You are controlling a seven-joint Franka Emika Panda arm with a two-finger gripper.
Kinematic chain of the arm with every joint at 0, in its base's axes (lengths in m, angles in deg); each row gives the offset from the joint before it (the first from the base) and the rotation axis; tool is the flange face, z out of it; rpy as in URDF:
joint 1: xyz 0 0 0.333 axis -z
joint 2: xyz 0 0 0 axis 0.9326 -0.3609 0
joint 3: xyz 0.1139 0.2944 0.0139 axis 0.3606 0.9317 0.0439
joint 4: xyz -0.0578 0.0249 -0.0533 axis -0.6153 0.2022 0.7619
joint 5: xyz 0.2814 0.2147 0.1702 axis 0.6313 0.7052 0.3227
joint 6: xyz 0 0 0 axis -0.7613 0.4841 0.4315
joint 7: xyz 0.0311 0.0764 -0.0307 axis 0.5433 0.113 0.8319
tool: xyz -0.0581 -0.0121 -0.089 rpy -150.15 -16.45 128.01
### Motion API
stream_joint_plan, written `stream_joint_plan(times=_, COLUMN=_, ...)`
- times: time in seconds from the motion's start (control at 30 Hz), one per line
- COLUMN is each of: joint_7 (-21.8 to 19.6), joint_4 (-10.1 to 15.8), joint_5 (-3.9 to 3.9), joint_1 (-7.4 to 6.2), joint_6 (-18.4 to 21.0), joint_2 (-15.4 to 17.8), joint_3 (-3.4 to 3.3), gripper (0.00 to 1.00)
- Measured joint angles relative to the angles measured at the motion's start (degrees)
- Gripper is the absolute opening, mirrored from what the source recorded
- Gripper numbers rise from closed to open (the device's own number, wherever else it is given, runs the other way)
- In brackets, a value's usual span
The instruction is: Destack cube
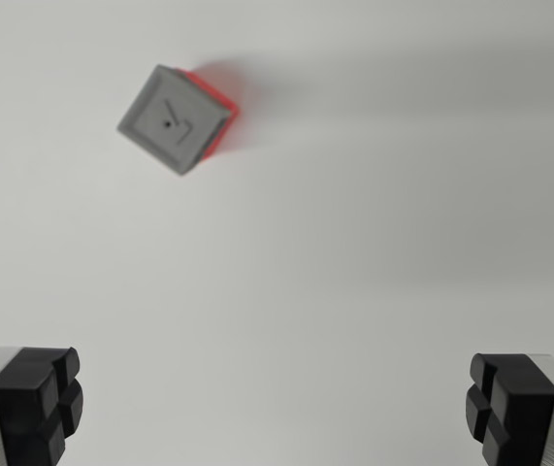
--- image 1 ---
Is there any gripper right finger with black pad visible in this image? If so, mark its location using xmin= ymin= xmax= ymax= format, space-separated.
xmin=465 ymin=352 xmax=554 ymax=466

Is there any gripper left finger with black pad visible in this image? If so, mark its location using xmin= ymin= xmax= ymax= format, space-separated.
xmin=0 ymin=346 xmax=84 ymax=466

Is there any grey embossed silicone cube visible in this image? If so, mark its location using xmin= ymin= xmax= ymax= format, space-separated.
xmin=116 ymin=64 xmax=233 ymax=177

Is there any red embossed silicone cube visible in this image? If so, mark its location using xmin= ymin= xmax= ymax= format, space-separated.
xmin=174 ymin=67 xmax=240 ymax=164

